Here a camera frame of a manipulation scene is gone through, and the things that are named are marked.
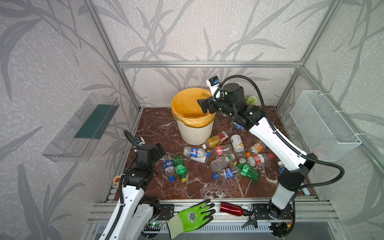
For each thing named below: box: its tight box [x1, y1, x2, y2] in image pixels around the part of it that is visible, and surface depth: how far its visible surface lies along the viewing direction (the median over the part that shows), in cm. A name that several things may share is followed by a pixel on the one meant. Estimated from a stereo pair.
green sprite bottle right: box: [236, 163, 261, 182], surface depth 86 cm
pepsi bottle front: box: [213, 167, 238, 180], surface depth 84 cm
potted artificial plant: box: [245, 95, 258, 105], surface depth 107 cm
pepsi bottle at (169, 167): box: [163, 154, 176, 182], surface depth 87 cm
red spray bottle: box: [219, 201, 251, 217], surface depth 73 cm
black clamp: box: [242, 213, 258, 229], surface depth 72 cm
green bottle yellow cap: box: [173, 155, 187, 183], surface depth 86 cm
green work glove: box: [166, 199, 216, 239], surface depth 72 cm
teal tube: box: [301, 187, 311, 196], surface depth 79 cm
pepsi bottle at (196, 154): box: [182, 146, 211, 163], surface depth 89 cm
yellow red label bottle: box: [201, 131, 229, 150], surface depth 97 cm
